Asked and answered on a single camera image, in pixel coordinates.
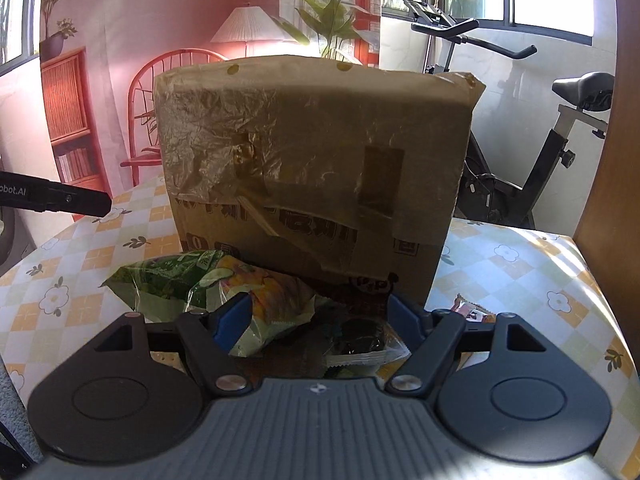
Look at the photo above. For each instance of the orange beige snack bar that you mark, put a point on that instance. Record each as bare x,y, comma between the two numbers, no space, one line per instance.
471,311

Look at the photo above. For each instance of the checkered floral tablecloth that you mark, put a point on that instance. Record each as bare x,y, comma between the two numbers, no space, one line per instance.
55,299

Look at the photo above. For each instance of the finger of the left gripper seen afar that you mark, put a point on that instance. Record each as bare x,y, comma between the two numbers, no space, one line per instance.
40,195

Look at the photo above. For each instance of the green vegetable chips bag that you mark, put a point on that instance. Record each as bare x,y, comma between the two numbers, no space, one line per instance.
203,281

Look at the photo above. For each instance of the brown cardboard box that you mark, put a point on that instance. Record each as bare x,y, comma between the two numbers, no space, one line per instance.
343,175

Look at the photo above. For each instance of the black cookie clear packet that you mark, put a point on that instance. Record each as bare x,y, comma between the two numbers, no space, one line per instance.
365,347

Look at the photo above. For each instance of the printed room backdrop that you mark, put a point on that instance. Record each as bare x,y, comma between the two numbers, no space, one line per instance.
99,59

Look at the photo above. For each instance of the black exercise bike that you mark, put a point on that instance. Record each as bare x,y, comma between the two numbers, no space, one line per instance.
538,129

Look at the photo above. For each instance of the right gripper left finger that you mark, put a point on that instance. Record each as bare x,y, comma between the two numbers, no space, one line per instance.
208,339

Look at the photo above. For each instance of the wooden headboard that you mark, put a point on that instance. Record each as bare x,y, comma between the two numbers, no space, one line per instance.
608,232

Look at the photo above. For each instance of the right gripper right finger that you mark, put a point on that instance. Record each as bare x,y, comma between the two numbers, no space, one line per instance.
432,339

